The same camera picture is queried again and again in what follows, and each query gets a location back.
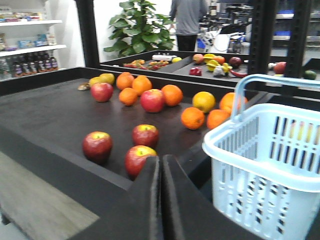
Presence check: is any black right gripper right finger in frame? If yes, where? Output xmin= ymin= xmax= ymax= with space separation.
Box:
xmin=161 ymin=155 xmax=259 ymax=240

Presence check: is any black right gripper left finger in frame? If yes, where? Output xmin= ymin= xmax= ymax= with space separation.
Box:
xmin=71 ymin=156 xmax=164 ymax=240

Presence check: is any light blue plastic basket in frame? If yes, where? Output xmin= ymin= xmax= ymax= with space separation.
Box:
xmin=202 ymin=74 xmax=320 ymax=240

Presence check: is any dark red apple front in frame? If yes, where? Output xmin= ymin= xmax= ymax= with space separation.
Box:
xmin=124 ymin=145 xmax=157 ymax=180

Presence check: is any dark red apple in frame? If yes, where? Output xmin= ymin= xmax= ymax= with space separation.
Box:
xmin=131 ymin=124 xmax=159 ymax=149
xmin=124 ymin=145 xmax=157 ymax=180
xmin=82 ymin=131 xmax=113 ymax=165

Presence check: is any dark red apple left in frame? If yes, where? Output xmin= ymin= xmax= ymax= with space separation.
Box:
xmin=82 ymin=131 xmax=113 ymax=165

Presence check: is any dark red apple middle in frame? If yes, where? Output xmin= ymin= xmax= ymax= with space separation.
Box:
xmin=131 ymin=124 xmax=159 ymax=149

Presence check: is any small orange front left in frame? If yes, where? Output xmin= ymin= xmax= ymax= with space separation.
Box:
xmin=180 ymin=107 xmax=205 ymax=130

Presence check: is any small orange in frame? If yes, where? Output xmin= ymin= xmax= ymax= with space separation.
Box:
xmin=180 ymin=107 xmax=205 ymax=130
xmin=206 ymin=109 xmax=230 ymax=130

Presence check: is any small orange front right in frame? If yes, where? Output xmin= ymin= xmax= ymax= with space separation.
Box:
xmin=206 ymin=109 xmax=230 ymax=130

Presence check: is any wooden black-framed display stand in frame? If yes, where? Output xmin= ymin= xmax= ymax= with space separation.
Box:
xmin=0 ymin=49 xmax=320 ymax=240

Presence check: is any yellow orange citrus fruit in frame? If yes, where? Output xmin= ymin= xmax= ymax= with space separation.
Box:
xmin=192 ymin=91 xmax=216 ymax=114

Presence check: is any pink red apple right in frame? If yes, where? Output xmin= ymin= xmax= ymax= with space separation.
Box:
xmin=140 ymin=89 xmax=165 ymax=113

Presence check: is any pink red apple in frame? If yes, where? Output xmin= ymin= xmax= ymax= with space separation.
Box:
xmin=140 ymin=89 xmax=165 ymax=113
xmin=90 ymin=82 xmax=114 ymax=103

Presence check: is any large orange right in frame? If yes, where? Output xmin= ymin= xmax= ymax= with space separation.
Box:
xmin=219 ymin=92 xmax=236 ymax=114

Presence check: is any orange behind pink apple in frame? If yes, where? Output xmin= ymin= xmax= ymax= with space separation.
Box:
xmin=161 ymin=84 xmax=184 ymax=107

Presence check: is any pink red apple left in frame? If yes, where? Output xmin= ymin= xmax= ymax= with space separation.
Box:
xmin=90 ymin=82 xmax=114 ymax=103

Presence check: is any brown mushroom cap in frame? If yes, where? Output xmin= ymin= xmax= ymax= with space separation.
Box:
xmin=77 ymin=82 xmax=91 ymax=91

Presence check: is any yellow pear back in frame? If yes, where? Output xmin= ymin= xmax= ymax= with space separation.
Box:
xmin=99 ymin=73 xmax=116 ymax=85

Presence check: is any yellow pear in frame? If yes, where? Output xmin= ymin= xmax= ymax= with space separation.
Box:
xmin=88 ymin=76 xmax=101 ymax=87
xmin=99 ymin=73 xmax=116 ymax=85

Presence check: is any yellow pear front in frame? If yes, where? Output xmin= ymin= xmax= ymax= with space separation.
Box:
xmin=88 ymin=76 xmax=101 ymax=87

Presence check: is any green potted plant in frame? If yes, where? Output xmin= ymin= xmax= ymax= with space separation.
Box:
xmin=103 ymin=0 xmax=174 ymax=57

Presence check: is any person in grey shirt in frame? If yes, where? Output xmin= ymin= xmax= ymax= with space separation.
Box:
xmin=169 ymin=0 xmax=208 ymax=52

